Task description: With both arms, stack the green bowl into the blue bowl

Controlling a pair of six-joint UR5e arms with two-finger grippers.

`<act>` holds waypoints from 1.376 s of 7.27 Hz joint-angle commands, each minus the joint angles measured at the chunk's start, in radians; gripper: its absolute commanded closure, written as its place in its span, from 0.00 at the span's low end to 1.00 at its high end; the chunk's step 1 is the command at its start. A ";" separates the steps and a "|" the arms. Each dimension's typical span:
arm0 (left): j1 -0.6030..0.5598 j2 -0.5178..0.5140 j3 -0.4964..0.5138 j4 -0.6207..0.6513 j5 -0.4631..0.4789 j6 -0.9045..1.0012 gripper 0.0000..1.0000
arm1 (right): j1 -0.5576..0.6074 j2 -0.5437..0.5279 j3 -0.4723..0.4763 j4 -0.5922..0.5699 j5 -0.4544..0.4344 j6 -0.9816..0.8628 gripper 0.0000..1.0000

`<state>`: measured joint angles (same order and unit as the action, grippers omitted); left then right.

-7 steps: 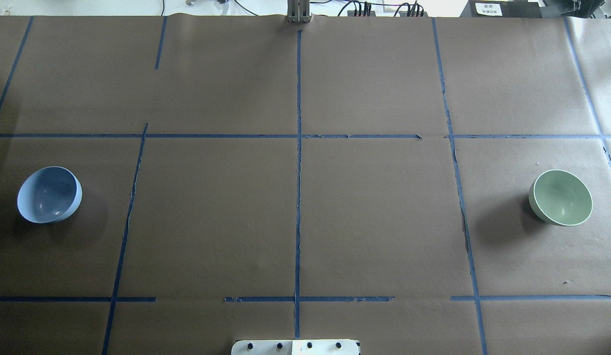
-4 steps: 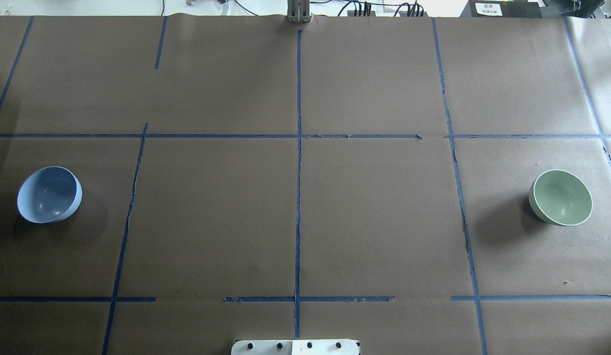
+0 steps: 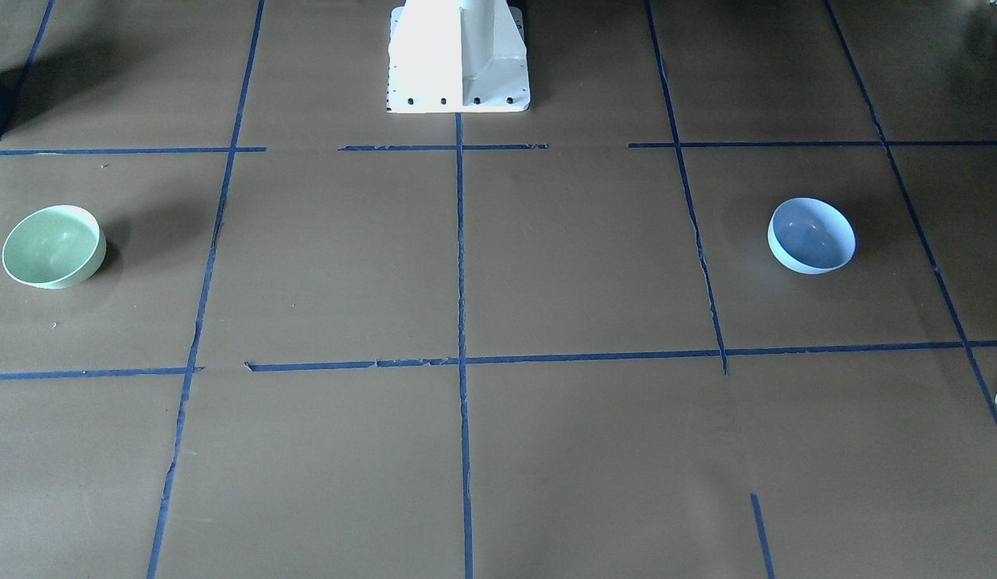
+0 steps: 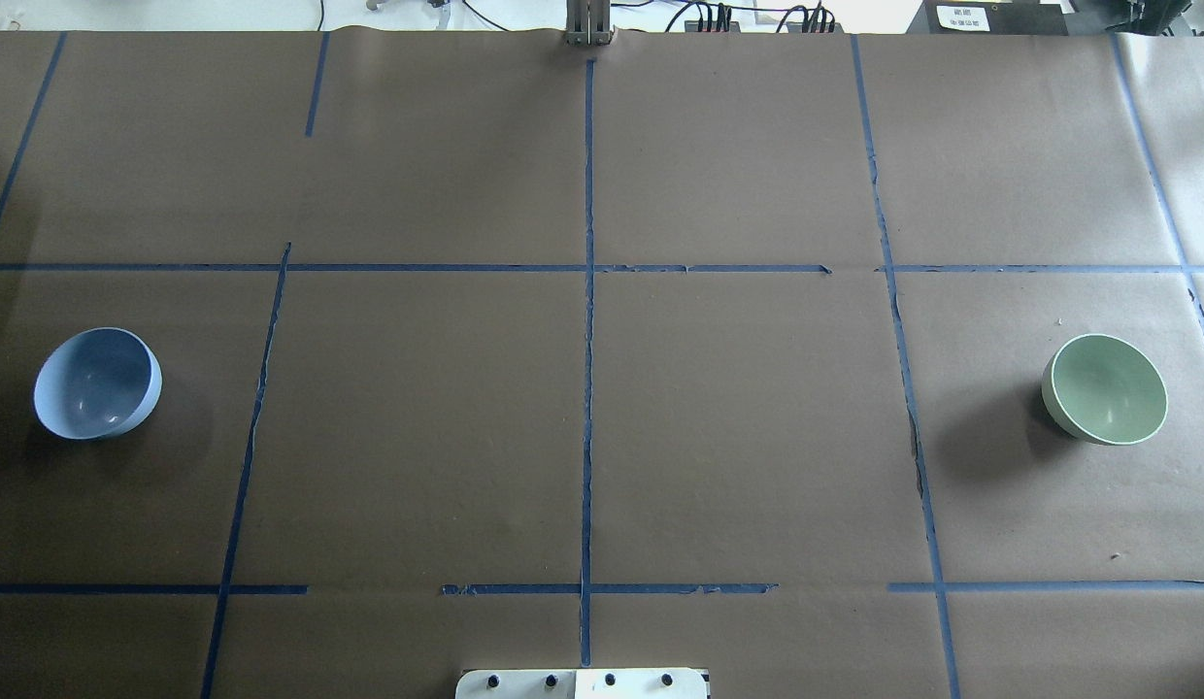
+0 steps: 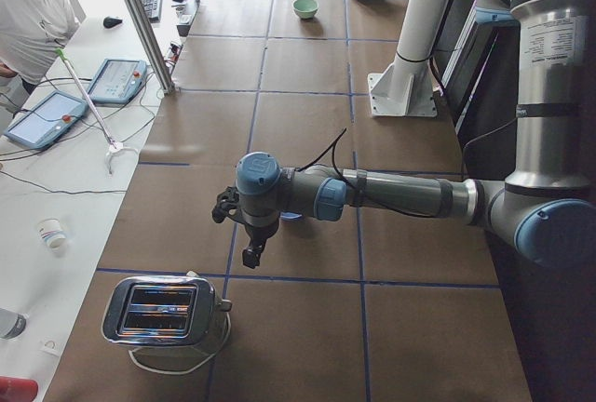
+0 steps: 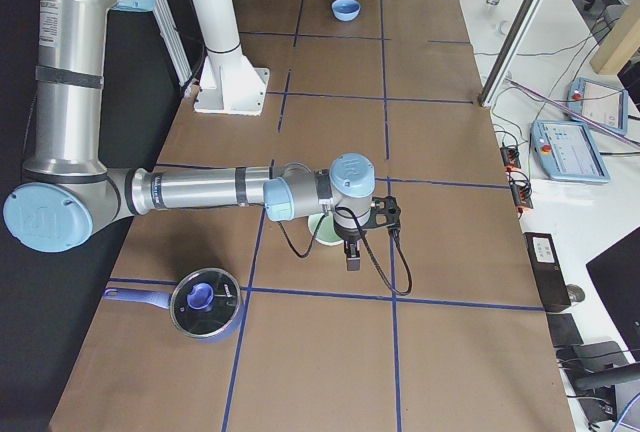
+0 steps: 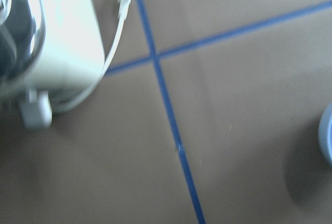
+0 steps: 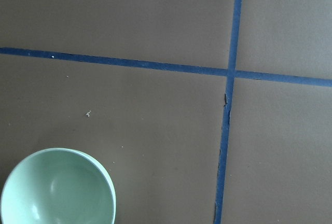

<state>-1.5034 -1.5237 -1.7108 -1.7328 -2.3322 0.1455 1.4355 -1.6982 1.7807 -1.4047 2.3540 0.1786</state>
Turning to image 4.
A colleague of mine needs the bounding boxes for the orange black cable connectors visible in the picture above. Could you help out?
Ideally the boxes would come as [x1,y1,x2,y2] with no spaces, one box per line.
[665,1,845,35]

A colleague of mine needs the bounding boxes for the black power box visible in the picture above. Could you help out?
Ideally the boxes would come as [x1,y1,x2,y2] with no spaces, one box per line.
[905,1,1069,36]

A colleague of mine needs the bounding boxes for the green bowl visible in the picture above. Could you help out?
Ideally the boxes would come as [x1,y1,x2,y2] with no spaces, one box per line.
[1040,333,1169,448]

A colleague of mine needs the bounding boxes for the blue bowl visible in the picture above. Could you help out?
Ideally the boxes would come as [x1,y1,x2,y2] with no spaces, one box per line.
[31,327,163,442]

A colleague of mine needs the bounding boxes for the aluminium frame post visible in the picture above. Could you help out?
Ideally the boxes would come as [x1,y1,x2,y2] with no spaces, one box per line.
[565,0,615,48]

